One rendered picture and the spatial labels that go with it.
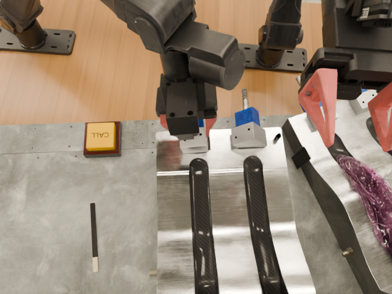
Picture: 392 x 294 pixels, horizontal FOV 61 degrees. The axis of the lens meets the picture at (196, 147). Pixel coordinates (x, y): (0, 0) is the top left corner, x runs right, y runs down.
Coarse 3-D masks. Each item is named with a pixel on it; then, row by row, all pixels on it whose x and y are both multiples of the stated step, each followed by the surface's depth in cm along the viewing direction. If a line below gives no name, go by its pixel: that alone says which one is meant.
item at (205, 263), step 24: (192, 168) 66; (192, 192) 64; (264, 192) 65; (192, 216) 63; (264, 216) 64; (192, 240) 61; (264, 240) 62; (264, 264) 58; (216, 288) 55; (264, 288) 54
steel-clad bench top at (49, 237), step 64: (0, 128) 77; (64, 128) 77; (128, 128) 78; (0, 192) 71; (64, 192) 72; (128, 192) 72; (0, 256) 67; (64, 256) 67; (128, 256) 68; (320, 256) 69
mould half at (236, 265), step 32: (160, 160) 66; (224, 160) 66; (160, 192) 64; (224, 192) 64; (288, 192) 65; (160, 224) 62; (224, 224) 63; (288, 224) 63; (160, 256) 59; (192, 256) 59; (224, 256) 59; (288, 256) 59; (160, 288) 54; (192, 288) 55; (224, 288) 55; (256, 288) 55; (288, 288) 55
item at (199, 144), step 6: (198, 120) 63; (204, 132) 61; (198, 138) 61; (204, 138) 61; (180, 144) 61; (186, 144) 61; (192, 144) 61; (198, 144) 61; (204, 144) 61; (186, 150) 64; (192, 150) 64; (198, 150) 65; (204, 150) 65
